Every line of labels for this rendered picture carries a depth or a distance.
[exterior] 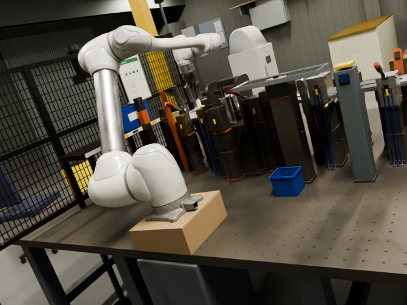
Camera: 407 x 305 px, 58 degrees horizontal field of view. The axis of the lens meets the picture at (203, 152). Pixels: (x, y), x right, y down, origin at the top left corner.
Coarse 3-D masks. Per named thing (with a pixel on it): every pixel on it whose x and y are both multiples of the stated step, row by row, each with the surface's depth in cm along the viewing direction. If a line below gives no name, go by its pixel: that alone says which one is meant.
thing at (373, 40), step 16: (384, 16) 795; (352, 32) 639; (368, 32) 632; (384, 32) 688; (336, 48) 668; (352, 48) 654; (368, 48) 642; (384, 48) 670; (336, 64) 679; (368, 64) 651; (384, 64) 654
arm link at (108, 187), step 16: (96, 48) 158; (80, 64) 164; (96, 64) 157; (112, 64) 159; (96, 80) 157; (112, 80) 158; (96, 96) 156; (112, 96) 155; (112, 112) 153; (112, 128) 150; (112, 144) 148; (112, 160) 144; (128, 160) 147; (96, 176) 145; (112, 176) 142; (96, 192) 143; (112, 192) 141; (128, 192) 139
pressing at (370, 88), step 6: (402, 78) 155; (360, 84) 167; (366, 84) 165; (402, 84) 147; (336, 90) 172; (366, 90) 155; (372, 90) 154; (336, 96) 163; (300, 102) 173; (192, 114) 228; (192, 120) 212
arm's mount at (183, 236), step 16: (208, 192) 149; (208, 208) 140; (224, 208) 149; (144, 224) 143; (160, 224) 136; (176, 224) 131; (192, 224) 131; (208, 224) 139; (144, 240) 139; (160, 240) 134; (176, 240) 130; (192, 240) 130
